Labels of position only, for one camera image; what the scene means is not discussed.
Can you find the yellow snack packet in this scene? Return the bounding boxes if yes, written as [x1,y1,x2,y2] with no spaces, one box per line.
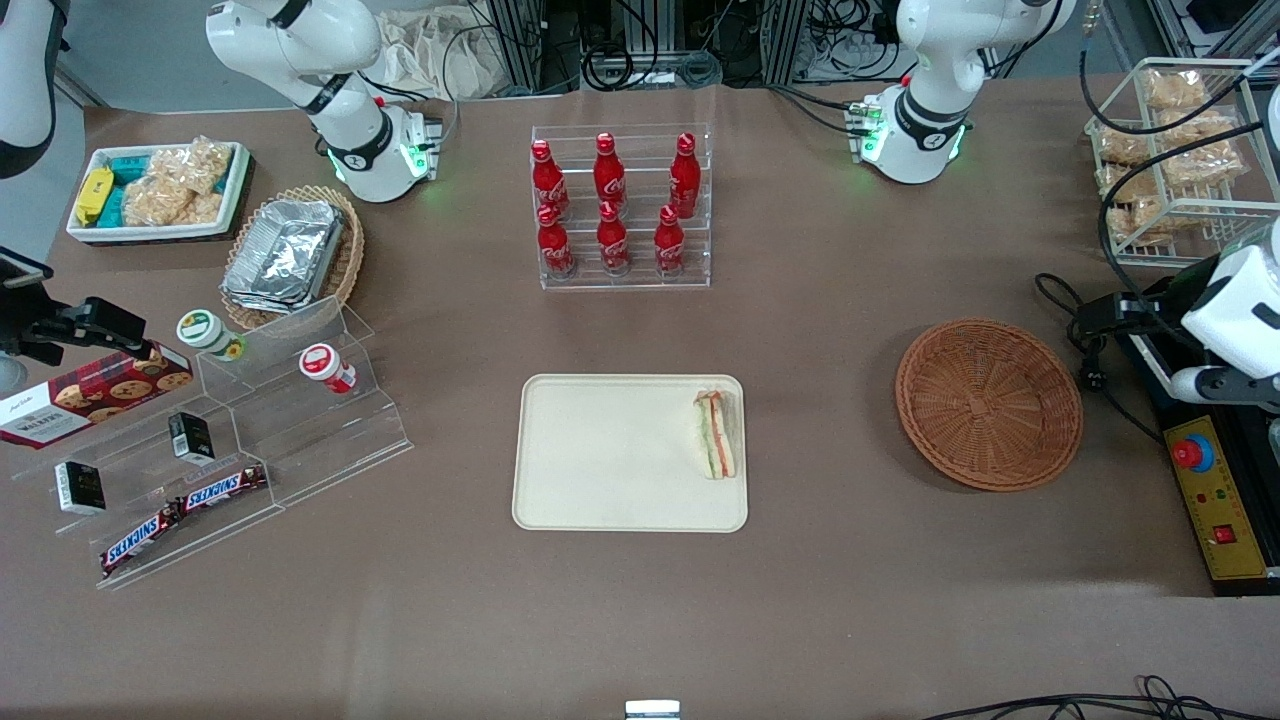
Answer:
[74,167,115,227]

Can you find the dark flat device pale edge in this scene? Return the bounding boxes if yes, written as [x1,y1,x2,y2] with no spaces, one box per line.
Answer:
[0,248,53,293]

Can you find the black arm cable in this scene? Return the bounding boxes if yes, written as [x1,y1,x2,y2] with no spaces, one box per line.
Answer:
[1078,45,1280,138]
[1097,120,1271,306]

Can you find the brown Snickers bar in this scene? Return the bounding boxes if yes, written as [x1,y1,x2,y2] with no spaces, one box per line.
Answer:
[180,464,270,514]
[99,505,187,580]

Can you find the beige rectangular tray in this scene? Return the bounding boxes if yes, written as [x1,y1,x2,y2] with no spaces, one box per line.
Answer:
[512,374,749,533]

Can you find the white wire rack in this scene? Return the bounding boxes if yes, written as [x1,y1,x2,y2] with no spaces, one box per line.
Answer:
[1085,58,1280,269]

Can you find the black yellow control box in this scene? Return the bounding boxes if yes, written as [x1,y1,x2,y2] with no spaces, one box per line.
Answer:
[1115,260,1280,598]

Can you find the green lid white cup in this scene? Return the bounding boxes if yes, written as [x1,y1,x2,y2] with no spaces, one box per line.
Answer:
[177,309,247,362]

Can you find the black looped power cable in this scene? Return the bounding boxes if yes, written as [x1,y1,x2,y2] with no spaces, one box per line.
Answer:
[1034,271,1171,446]

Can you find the black floor cable bundle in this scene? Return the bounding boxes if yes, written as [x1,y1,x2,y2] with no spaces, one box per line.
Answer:
[920,675,1280,720]

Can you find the aluminium frame post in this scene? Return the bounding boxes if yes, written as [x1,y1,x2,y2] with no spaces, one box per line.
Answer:
[763,0,813,87]
[488,0,583,97]

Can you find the red cola bottle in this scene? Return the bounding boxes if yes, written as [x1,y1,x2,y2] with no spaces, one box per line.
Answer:
[596,201,631,276]
[669,132,701,219]
[594,132,628,213]
[536,205,576,279]
[530,139,571,221]
[654,205,687,274]

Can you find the brown round wicker basket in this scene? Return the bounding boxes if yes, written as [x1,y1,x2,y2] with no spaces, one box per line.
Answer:
[895,318,1084,493]

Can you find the small black box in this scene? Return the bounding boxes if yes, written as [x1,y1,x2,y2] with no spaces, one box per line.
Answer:
[168,411,216,467]
[54,461,107,517]

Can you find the white rectangular bin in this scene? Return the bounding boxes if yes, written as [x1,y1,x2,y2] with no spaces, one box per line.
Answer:
[65,141,251,244]

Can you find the clear acrylic step shelf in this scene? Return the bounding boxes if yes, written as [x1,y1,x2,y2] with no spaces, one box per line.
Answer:
[10,295,416,591]

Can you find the beige cloth bag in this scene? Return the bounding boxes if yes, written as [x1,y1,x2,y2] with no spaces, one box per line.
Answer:
[373,8,503,101]

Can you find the clear fried snack bag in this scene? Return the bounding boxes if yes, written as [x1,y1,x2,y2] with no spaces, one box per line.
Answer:
[1113,200,1173,247]
[1098,127,1152,167]
[1163,145,1248,187]
[1098,165,1162,207]
[1143,68,1208,110]
[1158,108,1242,151]

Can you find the clear acrylic bottle rack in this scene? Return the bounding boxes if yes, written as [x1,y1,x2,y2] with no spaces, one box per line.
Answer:
[530,123,713,291]

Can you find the coiled black cable bundle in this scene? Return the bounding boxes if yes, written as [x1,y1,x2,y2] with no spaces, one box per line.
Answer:
[580,0,723,93]

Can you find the light oval wicker basket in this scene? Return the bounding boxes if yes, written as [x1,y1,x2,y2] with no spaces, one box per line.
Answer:
[220,185,366,332]

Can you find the red lid white cup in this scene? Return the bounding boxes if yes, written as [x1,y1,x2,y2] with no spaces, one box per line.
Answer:
[299,343,357,395]

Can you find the black arm base cables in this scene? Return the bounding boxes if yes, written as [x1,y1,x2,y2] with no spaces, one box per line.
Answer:
[768,84,863,138]

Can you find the aluminium foil container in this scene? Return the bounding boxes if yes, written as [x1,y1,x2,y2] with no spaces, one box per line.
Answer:
[222,199,347,314]

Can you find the red tartan cookie box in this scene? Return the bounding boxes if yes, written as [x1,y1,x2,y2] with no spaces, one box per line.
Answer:
[0,343,195,451]

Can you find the triangle sandwich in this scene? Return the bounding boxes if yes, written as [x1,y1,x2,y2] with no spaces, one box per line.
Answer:
[693,389,740,482]

